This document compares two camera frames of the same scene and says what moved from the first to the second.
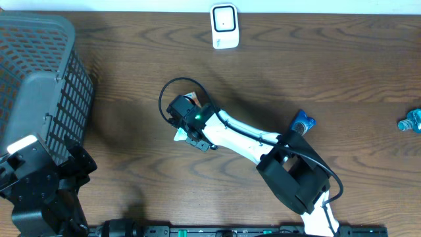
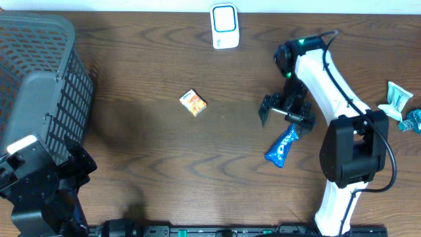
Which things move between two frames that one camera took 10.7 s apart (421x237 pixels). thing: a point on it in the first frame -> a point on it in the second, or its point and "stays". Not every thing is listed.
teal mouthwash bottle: (412, 122) stays
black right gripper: (202, 145) -> (273, 102)
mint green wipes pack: (180, 135) -> (398, 99)
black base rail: (227, 230) stays
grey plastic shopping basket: (45, 87) stays
